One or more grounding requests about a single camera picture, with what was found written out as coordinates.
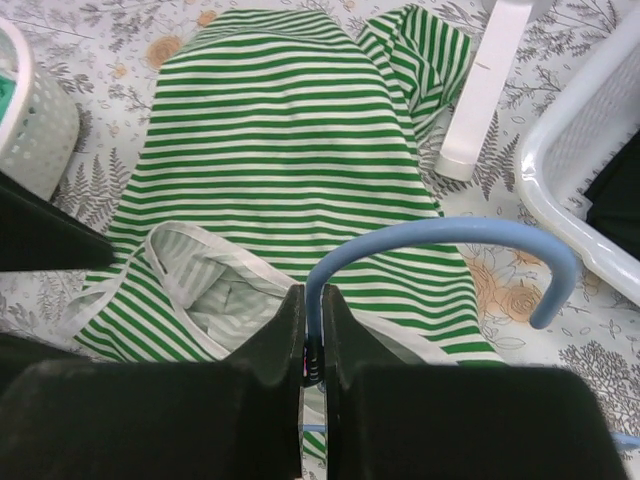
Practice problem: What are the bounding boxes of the green striped tank top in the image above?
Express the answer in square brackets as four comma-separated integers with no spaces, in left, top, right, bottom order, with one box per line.
[72,3,506,480]

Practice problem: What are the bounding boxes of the white left laundry basket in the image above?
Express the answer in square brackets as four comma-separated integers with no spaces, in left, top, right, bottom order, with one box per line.
[1,19,79,200]

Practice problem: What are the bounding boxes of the green shirt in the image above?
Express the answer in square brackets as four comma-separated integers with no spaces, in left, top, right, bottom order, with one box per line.
[0,75,15,120]

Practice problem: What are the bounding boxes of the white right laundry basket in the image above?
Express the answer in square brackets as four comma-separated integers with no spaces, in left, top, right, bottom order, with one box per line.
[516,9,639,303]

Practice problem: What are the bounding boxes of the black folded garment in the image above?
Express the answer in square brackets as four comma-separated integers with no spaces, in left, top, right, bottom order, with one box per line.
[585,133,639,244]

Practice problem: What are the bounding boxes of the white laundry basket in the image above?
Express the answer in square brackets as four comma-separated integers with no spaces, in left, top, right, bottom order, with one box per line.
[1,19,79,200]
[516,9,639,303]

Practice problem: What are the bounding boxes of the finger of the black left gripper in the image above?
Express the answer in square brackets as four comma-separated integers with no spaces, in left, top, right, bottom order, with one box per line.
[1,333,85,395]
[1,174,114,271]

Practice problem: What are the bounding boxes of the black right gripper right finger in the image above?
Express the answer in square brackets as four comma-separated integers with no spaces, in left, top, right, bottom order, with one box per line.
[322,286,626,479]

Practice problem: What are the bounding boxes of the blue wire hanger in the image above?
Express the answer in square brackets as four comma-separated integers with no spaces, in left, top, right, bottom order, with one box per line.
[298,215,640,451]

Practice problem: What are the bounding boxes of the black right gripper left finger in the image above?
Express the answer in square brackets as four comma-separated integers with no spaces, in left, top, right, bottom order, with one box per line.
[1,286,305,479]

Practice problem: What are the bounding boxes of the white clothes rack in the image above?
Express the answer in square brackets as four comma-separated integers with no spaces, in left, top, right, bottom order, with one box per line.
[434,0,553,182]

